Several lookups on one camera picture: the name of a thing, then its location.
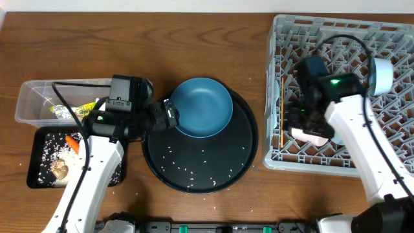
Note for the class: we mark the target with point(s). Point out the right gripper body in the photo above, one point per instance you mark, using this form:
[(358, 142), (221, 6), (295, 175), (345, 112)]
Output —
[(298, 116)]

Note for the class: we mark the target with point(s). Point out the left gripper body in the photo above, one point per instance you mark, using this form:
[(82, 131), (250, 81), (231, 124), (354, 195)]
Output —
[(157, 118)]

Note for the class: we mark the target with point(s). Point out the pink cup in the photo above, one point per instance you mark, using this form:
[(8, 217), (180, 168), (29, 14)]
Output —
[(298, 134)]

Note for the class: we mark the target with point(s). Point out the white plastic knife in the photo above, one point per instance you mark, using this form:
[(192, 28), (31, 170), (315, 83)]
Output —
[(276, 99)]

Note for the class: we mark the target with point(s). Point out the wooden chopstick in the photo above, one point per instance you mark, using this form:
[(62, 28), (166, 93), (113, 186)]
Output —
[(282, 114)]

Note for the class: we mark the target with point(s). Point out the green snack wrapper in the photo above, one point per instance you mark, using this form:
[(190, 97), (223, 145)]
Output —
[(61, 112)]

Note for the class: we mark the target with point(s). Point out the orange carrot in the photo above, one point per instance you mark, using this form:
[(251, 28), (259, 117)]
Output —
[(73, 144)]

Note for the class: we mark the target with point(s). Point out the dark blue plate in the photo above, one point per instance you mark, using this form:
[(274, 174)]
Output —
[(205, 107)]

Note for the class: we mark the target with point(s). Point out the light blue rice bowl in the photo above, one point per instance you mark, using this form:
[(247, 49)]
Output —
[(381, 77)]

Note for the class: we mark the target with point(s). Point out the dried brown mushroom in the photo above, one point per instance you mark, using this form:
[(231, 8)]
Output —
[(59, 169)]

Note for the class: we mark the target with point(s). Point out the light blue cup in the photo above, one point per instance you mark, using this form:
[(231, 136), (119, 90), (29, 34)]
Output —
[(337, 140)]

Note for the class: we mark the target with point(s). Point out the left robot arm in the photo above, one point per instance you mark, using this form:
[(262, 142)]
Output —
[(103, 146)]

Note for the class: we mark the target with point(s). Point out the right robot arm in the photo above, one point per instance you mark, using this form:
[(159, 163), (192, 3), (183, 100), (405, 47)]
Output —
[(338, 105)]

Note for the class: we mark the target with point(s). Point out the grey dishwasher rack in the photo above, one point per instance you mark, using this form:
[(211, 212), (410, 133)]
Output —
[(343, 45)]

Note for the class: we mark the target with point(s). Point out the spilled white rice pile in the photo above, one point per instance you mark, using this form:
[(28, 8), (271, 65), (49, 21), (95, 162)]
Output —
[(55, 147)]

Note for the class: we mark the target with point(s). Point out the round black serving tray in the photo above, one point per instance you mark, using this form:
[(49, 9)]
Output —
[(208, 165)]

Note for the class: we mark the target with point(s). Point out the clear plastic bin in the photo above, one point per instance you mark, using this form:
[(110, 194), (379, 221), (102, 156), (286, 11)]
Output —
[(36, 97)]

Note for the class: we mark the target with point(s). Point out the black rectangular tray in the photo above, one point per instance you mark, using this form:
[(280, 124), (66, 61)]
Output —
[(39, 139)]

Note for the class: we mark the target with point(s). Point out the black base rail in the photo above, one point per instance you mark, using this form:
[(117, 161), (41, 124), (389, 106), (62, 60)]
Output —
[(167, 227)]

